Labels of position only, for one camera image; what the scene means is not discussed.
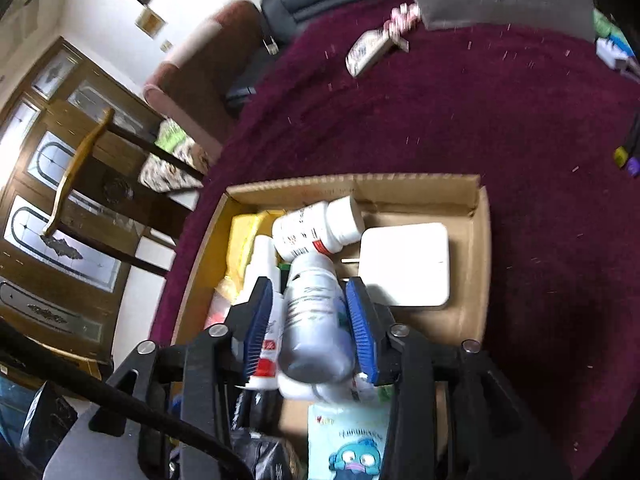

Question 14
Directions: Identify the pink patterned small packet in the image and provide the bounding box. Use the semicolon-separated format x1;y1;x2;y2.
382;2;421;33

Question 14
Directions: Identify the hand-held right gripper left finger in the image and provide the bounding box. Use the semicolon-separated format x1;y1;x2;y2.
42;275;276;480

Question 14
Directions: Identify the plain white bottle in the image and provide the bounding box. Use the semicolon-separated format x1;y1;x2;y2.
277;252;353;383

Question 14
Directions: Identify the wooden chair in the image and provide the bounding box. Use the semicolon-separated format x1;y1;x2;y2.
42;107;206;276

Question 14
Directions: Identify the white bottle red label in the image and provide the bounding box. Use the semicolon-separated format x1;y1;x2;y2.
271;195;366;263

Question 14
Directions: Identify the small white box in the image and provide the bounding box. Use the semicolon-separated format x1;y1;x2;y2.
595;37;633;71

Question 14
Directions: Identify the white lotion tube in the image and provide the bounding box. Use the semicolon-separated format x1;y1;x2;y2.
277;370;386;404

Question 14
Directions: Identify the white tube red label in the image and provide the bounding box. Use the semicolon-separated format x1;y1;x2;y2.
242;235;283;392

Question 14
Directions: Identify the yellow packet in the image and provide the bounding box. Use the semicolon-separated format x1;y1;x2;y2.
225;212;273;286

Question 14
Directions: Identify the floral cushion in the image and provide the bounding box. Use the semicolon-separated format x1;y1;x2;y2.
137;117;213;196

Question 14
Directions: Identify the black braided cable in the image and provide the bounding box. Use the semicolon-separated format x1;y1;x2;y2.
0;322;256;480

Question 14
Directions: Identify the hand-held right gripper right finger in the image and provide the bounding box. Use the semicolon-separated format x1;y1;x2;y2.
344;276;576;480

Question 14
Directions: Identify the cardboard box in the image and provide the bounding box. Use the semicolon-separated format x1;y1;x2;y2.
170;174;493;480

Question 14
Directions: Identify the cartoon print tissue pack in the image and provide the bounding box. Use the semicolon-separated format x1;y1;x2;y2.
306;402;393;480

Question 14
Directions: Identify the wooden glass-panel wardrobe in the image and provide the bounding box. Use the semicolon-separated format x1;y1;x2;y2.
0;35;201;361

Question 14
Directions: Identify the small yellow wall plaque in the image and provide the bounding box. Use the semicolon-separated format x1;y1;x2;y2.
136;6;166;36

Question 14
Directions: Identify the brown padded chair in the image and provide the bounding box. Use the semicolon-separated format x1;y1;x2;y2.
142;0;266;161

